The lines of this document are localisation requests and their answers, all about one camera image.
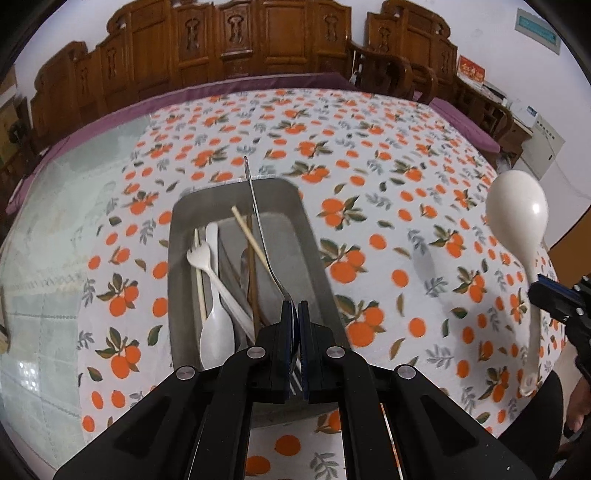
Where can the carved wooden armchair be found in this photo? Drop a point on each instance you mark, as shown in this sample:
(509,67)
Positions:
(415,37)

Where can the white plastic spoon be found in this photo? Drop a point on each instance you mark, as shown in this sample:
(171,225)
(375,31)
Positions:
(216,337)

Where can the metal fork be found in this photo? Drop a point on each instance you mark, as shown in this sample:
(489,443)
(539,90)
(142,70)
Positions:
(258,221)

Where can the stainless steel tray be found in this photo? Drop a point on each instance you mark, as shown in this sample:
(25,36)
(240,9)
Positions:
(286,221)

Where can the small white device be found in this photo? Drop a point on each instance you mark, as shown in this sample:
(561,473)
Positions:
(494,92)

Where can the light bamboo chopstick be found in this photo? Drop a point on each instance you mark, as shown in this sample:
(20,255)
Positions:
(247,233)
(199,286)

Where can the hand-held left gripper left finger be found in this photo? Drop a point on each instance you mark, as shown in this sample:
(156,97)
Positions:
(288,332)

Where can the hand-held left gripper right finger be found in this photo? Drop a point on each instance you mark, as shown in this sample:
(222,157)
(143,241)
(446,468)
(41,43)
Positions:
(304,332)

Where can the orange fruit print tablecloth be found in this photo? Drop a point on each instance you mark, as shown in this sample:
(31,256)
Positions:
(369,138)

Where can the small black fan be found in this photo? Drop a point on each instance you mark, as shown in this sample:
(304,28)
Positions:
(18,134)

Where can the white plastic fork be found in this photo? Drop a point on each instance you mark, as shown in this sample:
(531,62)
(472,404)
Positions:
(201,261)

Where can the carved wooden sofa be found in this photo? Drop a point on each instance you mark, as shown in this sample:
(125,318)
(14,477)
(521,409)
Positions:
(286,37)

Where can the large white ladle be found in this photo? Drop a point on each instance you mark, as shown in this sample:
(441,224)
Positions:
(517,212)

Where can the person's dark clothing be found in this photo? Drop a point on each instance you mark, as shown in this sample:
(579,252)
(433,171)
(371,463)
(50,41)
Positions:
(545,443)

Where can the white floor appliance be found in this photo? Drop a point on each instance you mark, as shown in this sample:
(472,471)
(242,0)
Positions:
(545,143)

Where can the purple armchair cushion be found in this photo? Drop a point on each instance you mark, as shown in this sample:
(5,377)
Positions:
(466,127)

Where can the dark brown wooden chopstick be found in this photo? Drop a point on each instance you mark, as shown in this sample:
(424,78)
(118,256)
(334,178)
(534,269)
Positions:
(252,286)

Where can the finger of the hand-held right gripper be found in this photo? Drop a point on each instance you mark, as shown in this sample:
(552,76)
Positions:
(554,290)

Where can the person's right hand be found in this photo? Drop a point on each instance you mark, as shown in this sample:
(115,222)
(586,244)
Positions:
(577,410)

